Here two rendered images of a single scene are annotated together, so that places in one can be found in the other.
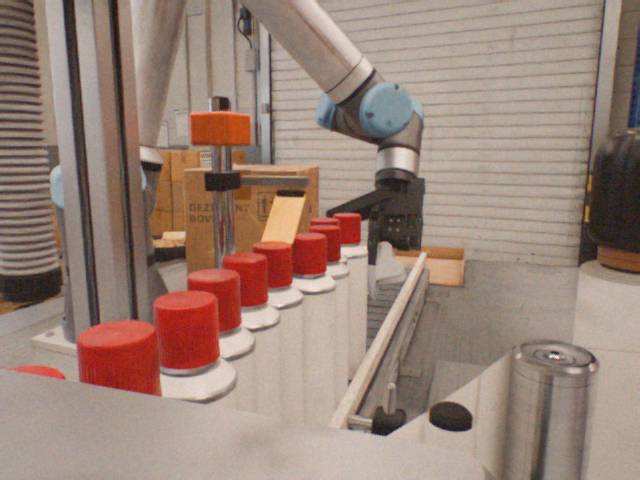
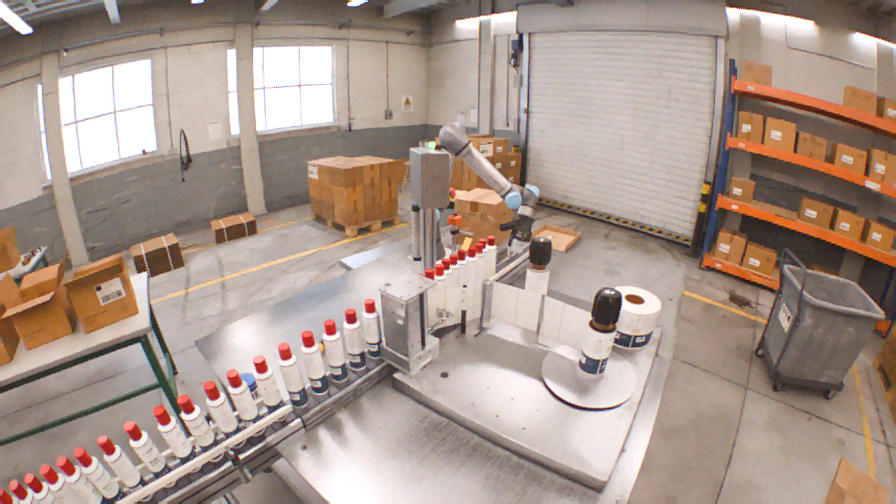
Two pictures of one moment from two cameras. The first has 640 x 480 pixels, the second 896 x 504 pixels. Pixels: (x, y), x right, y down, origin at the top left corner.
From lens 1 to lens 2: 1.03 m
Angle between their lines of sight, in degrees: 22
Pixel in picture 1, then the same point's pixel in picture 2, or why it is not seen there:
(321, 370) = (472, 278)
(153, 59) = not seen: hidden behind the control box
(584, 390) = (487, 286)
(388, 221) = (517, 232)
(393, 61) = (602, 93)
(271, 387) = (456, 280)
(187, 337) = (439, 271)
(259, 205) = (481, 214)
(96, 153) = (427, 229)
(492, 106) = (657, 130)
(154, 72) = not seen: hidden behind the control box
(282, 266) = (462, 256)
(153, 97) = not seen: hidden behind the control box
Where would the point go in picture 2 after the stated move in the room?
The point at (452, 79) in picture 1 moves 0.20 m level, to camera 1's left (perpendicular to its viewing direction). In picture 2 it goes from (636, 109) to (622, 107)
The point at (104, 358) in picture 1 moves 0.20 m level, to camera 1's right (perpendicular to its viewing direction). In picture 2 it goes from (428, 273) to (485, 282)
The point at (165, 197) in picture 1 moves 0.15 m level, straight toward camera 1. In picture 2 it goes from (459, 165) to (458, 167)
